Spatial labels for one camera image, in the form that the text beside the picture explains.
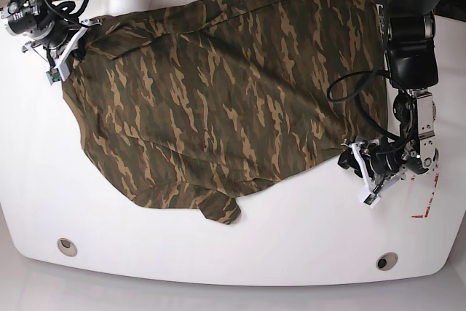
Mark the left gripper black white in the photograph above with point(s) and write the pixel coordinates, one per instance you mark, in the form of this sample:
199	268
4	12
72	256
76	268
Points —
375	161

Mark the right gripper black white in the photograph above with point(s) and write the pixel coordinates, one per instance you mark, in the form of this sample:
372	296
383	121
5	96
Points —
59	40

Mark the camouflage t-shirt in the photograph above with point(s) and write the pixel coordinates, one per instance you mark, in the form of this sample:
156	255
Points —
195	106

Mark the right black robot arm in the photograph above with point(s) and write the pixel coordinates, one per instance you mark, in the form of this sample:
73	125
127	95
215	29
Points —
16	12

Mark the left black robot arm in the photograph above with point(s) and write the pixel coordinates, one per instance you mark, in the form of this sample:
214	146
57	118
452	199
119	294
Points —
408	62

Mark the red tape rectangle marking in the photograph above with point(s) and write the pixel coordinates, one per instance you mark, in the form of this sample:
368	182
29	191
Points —
421	194

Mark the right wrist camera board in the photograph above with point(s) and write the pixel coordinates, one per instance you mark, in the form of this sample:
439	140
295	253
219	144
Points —
59	74

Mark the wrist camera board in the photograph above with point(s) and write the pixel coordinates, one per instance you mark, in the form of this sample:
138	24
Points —
368	198
59	74

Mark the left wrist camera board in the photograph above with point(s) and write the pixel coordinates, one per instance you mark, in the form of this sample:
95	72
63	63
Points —
368	198

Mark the right table cable grommet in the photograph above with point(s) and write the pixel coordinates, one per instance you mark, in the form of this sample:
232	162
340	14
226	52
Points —
387	261

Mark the table cable grommet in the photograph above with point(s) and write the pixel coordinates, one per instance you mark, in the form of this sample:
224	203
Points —
387	261
67	247

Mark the left table cable grommet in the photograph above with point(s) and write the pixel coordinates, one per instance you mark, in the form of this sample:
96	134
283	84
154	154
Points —
67	247

